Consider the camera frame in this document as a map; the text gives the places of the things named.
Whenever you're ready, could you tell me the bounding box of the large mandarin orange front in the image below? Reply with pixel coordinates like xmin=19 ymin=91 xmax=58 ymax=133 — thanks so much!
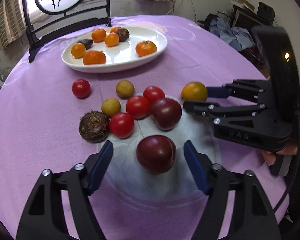
xmin=91 ymin=28 xmax=107 ymax=43

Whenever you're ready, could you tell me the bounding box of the person's right hand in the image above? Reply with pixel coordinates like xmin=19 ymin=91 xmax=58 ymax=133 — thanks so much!
xmin=261 ymin=140 xmax=298 ymax=166

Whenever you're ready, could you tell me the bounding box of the small orange fruit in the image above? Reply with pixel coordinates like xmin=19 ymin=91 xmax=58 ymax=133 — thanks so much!
xmin=104 ymin=33 xmax=120 ymax=47

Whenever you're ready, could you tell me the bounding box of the dark water chestnut front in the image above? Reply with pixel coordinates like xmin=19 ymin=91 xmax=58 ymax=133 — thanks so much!
xmin=78 ymin=39 xmax=93 ymax=50

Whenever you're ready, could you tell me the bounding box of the black framed painted screen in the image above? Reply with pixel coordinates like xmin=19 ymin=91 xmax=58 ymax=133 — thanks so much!
xmin=22 ymin=0 xmax=112 ymax=63

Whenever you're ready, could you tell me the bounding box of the yellow-orange round fruit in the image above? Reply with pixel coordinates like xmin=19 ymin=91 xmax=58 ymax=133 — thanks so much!
xmin=71 ymin=43 xmax=86 ymax=59

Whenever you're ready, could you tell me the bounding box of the large mandarin orange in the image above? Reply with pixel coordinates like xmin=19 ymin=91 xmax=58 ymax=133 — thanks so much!
xmin=91 ymin=28 xmax=107 ymax=43
xmin=83 ymin=50 xmax=106 ymax=65

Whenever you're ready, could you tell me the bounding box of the purple tablecloth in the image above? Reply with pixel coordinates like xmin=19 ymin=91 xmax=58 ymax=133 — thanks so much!
xmin=0 ymin=15 xmax=291 ymax=240

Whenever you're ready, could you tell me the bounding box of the tan longan front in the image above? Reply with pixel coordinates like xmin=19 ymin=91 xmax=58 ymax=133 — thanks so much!
xmin=101 ymin=97 xmax=121 ymax=117

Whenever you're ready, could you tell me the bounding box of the black monitor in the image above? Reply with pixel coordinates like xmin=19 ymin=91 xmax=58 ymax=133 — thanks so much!
xmin=231 ymin=0 xmax=276 ymax=30

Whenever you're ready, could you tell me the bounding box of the dark water chestnut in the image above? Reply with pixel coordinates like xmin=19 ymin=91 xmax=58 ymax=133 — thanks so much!
xmin=115 ymin=28 xmax=130 ymax=42
xmin=78 ymin=110 xmax=110 ymax=144
xmin=78 ymin=39 xmax=93 ymax=50

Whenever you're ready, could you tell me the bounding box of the dark red plum front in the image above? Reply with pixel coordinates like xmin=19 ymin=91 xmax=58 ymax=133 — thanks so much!
xmin=136 ymin=135 xmax=177 ymax=174

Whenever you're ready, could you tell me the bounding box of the red cherry tomato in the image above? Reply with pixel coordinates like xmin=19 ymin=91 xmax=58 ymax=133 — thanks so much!
xmin=143 ymin=86 xmax=165 ymax=104
xmin=126 ymin=96 xmax=150 ymax=119
xmin=109 ymin=113 xmax=135 ymax=139

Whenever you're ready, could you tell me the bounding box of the small mandarin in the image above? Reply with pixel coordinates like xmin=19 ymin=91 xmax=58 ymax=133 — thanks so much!
xmin=135 ymin=41 xmax=157 ymax=57

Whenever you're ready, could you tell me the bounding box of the tan longan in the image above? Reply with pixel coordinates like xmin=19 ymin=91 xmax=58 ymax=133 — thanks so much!
xmin=116 ymin=80 xmax=135 ymax=98
xmin=101 ymin=97 xmax=121 ymax=117

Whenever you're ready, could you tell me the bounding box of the small orange kumquat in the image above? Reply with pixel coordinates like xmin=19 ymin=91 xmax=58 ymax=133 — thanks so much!
xmin=110 ymin=26 xmax=121 ymax=33

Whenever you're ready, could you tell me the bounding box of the red cherry tomato isolated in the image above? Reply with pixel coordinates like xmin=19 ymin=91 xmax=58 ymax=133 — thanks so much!
xmin=71 ymin=79 xmax=91 ymax=99

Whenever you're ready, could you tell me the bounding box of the olive-orange tomato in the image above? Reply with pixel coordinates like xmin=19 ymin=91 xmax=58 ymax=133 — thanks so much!
xmin=181 ymin=81 xmax=208 ymax=101

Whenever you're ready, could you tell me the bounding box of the dark red plum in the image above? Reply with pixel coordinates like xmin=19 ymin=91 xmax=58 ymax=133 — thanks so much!
xmin=136 ymin=135 xmax=177 ymax=174
xmin=149 ymin=98 xmax=182 ymax=131

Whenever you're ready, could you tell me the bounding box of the left beige curtain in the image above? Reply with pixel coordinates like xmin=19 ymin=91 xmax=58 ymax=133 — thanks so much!
xmin=0 ymin=0 xmax=26 ymax=51

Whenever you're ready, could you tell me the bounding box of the white oval plate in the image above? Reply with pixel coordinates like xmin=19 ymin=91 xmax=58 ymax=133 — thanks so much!
xmin=61 ymin=26 xmax=167 ymax=74

